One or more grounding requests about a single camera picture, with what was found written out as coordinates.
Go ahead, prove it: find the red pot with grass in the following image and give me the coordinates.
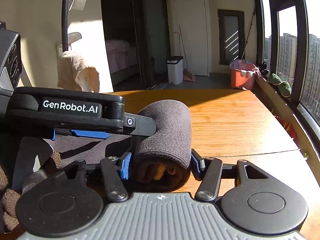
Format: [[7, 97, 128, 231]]
[[274, 115, 297, 140]]

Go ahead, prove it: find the black white vacuum handle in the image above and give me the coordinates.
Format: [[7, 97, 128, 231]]
[[61, 0, 69, 52]]

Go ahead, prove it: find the dark grey knitted garment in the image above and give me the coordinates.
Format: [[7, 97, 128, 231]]
[[42, 100, 192, 192]]

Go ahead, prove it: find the brown knit gloved left hand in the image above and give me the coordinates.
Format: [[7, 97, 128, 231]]
[[1, 151, 61, 232]]

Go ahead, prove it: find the white plastic trash bin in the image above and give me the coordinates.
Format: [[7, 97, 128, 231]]
[[167, 56, 183, 85]]

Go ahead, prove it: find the green slipper near window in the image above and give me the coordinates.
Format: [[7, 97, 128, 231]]
[[267, 73, 282, 86]]

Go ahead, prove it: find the pink bed in room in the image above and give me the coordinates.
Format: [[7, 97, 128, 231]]
[[105, 40, 138, 74]]

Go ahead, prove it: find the orange bucket with cloths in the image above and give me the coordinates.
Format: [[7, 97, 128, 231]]
[[229, 60, 261, 90]]

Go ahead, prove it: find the pink dustpan with broom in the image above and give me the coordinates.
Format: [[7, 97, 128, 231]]
[[179, 25, 195, 82]]

